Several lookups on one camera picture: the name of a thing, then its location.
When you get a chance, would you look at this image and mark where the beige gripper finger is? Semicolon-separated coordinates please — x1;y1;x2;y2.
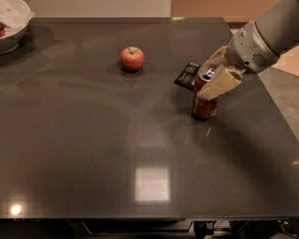
202;46;228;69
197;67;243;101

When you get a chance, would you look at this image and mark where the red coke can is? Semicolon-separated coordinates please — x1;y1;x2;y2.
192;68;218;120

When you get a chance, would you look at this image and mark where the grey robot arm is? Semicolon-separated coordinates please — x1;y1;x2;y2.
197;0;299;101

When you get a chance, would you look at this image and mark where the black rxbar chocolate bar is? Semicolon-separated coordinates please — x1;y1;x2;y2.
174;63;200;91

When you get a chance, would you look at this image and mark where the red apple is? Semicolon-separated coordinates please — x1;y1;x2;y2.
120;47;145;72

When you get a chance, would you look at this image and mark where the white napkin in bowl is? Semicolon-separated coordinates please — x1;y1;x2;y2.
0;0;35;29

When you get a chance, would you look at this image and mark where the white bowl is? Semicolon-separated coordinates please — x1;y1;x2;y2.
0;0;36;56

